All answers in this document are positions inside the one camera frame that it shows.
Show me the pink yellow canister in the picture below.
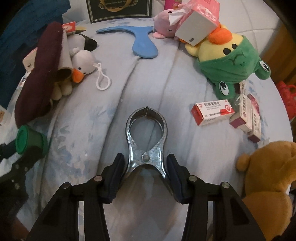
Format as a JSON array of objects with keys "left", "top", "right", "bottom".
[{"left": 165, "top": 0, "right": 185, "bottom": 10}]

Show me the red white medicine box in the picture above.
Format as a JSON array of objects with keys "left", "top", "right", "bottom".
[{"left": 191, "top": 99, "right": 235, "bottom": 127}]

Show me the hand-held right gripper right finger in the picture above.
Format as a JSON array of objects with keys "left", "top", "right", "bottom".
[{"left": 166, "top": 153, "right": 270, "bottom": 241}]

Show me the dark maroon hat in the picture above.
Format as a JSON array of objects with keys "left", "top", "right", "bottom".
[{"left": 15, "top": 22, "right": 73, "bottom": 128}]

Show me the metal pincer tool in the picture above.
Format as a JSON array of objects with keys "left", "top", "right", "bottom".
[{"left": 125, "top": 106, "right": 173, "bottom": 197}]

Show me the blue flat plastic tool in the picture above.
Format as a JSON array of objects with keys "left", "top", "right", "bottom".
[{"left": 96, "top": 25, "right": 159, "bottom": 59}]

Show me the white goose plush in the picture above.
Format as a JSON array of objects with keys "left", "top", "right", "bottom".
[{"left": 51, "top": 32, "right": 111, "bottom": 100}]

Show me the red bag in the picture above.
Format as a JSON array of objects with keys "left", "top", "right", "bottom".
[{"left": 276, "top": 81, "right": 296, "bottom": 121}]

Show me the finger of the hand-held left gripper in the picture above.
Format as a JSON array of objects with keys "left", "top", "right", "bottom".
[
  {"left": 0, "top": 142, "right": 17, "bottom": 161},
  {"left": 7, "top": 152, "right": 45, "bottom": 178}
]

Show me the green jar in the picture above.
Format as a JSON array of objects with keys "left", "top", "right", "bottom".
[{"left": 15, "top": 125, "right": 49, "bottom": 156}]

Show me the small red white box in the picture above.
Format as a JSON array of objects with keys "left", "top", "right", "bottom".
[{"left": 61, "top": 21, "right": 77, "bottom": 35}]

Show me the brown bear plush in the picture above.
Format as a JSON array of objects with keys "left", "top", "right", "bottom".
[{"left": 236, "top": 140, "right": 296, "bottom": 241}]

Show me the black box with gold print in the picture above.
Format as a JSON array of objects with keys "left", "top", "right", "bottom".
[{"left": 85, "top": 0, "right": 153, "bottom": 24}]

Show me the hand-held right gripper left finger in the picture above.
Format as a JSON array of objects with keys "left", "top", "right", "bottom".
[{"left": 29, "top": 153, "right": 125, "bottom": 241}]

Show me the maroon white medicine box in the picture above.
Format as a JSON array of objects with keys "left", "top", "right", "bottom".
[
  {"left": 229, "top": 96, "right": 253, "bottom": 133},
  {"left": 246, "top": 94, "right": 262, "bottom": 142}
]

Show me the yellow chick plush frog hood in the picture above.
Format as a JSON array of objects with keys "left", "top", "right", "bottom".
[{"left": 185, "top": 24, "right": 271, "bottom": 100}]

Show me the pink pig plush orange dress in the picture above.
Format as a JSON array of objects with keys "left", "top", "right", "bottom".
[{"left": 151, "top": 9, "right": 186, "bottom": 43}]

